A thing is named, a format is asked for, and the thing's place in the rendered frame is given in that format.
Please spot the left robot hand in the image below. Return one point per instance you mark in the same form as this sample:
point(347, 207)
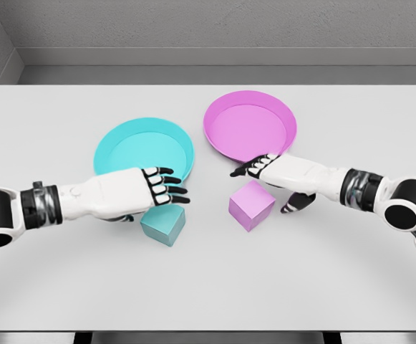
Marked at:
point(121, 190)

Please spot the pink round plate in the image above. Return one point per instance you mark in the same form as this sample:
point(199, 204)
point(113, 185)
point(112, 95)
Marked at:
point(250, 125)

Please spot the pink cube block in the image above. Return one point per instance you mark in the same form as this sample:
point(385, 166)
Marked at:
point(251, 206)

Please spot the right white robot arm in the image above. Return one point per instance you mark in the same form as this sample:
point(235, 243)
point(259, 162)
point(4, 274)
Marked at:
point(379, 197)

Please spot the cyan round plate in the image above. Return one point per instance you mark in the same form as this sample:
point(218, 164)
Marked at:
point(150, 147)

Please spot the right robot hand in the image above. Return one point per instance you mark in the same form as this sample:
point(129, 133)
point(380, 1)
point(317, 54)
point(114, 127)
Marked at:
point(283, 170)

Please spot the cyan cube block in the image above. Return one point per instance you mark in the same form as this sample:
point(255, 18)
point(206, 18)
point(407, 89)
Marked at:
point(163, 227)

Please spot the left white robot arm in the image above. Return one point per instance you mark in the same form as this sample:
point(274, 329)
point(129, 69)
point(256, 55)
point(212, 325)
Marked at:
point(32, 211)

